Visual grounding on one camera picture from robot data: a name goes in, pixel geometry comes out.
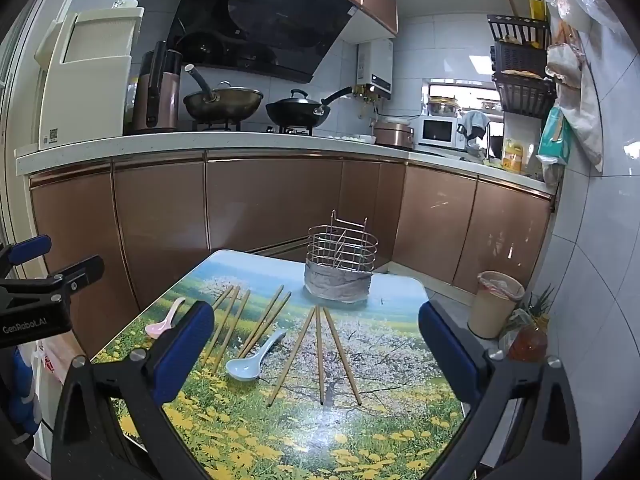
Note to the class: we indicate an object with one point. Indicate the wire utensil basket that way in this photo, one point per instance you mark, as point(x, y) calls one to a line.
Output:
point(342, 244)

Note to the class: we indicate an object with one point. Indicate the teal tissue pack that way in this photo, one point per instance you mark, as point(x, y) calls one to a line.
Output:
point(554, 145)

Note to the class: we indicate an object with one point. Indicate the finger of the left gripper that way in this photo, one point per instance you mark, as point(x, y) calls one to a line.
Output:
point(55, 288)
point(19, 253)

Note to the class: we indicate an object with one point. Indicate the bamboo chopstick three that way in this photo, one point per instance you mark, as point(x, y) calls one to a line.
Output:
point(231, 330)

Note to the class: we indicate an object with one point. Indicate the black wall rack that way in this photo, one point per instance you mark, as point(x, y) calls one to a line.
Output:
point(519, 59)

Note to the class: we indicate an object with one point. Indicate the bamboo chopstick four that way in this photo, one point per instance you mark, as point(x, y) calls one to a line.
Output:
point(262, 319)

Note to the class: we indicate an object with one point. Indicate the black range hood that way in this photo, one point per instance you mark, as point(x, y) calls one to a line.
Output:
point(287, 39)

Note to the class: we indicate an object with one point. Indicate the white microwave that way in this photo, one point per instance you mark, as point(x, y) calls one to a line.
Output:
point(440, 131)

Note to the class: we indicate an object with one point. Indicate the bamboo chopstick eight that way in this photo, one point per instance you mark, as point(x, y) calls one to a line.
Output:
point(342, 354)

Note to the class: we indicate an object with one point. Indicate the beige trash bin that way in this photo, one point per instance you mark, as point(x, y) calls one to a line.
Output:
point(496, 298)

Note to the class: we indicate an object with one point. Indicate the rice cooker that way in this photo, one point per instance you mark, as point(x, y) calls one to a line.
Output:
point(394, 135)

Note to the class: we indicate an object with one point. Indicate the bamboo chopstick seven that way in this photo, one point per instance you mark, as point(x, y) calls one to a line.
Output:
point(319, 347)

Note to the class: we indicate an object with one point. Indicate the yellow oil bottle counter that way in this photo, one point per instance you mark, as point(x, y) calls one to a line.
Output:
point(512, 156)

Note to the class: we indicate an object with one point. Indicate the green onions bag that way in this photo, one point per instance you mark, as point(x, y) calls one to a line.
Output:
point(535, 309)

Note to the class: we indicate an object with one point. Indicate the brown thermos kettle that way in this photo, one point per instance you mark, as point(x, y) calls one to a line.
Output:
point(156, 103)

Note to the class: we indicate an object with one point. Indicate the white water heater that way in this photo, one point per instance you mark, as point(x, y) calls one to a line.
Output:
point(375, 67)

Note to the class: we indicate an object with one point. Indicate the hanging white bag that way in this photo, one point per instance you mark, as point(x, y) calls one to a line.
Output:
point(576, 93)

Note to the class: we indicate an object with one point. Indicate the bronze wok with lid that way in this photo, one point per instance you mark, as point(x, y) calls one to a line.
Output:
point(225, 103)

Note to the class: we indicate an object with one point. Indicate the cream appliance box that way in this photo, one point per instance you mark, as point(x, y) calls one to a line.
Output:
point(87, 60)

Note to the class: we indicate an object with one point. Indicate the black wok with lid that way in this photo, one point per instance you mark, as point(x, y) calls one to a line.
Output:
point(298, 111)

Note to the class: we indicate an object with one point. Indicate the bamboo chopstick six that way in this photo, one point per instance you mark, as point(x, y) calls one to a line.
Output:
point(291, 358)

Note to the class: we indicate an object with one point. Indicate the bamboo chopstick two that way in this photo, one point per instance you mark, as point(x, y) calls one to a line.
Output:
point(220, 326)

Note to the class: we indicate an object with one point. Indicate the bamboo chopstick five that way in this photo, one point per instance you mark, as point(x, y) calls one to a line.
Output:
point(264, 325)

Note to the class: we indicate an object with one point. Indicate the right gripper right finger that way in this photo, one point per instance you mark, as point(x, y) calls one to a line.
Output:
point(544, 441)

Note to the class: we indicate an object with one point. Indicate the light blue ceramic spoon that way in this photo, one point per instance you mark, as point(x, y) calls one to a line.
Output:
point(248, 369)

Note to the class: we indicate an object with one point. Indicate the bamboo chopstick one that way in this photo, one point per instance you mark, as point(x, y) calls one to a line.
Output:
point(220, 299)

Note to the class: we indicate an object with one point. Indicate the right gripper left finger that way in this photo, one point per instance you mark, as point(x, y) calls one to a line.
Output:
point(110, 422)

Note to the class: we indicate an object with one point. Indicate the cooking oil bottle floor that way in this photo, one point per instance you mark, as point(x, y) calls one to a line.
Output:
point(531, 343)

